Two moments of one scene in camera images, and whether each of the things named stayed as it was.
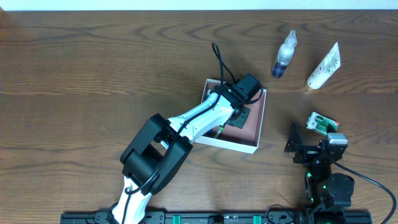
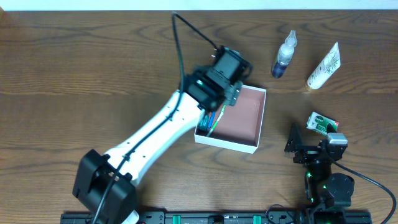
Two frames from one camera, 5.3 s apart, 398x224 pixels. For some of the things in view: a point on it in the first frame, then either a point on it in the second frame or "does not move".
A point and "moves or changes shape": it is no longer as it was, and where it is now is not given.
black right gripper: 310,150 does not move
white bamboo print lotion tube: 328,67 does not move
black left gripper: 240,116 to 232,94
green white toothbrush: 219,132 moves or changes shape
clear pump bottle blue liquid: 285,54 does not move
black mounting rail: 318,216 does not move
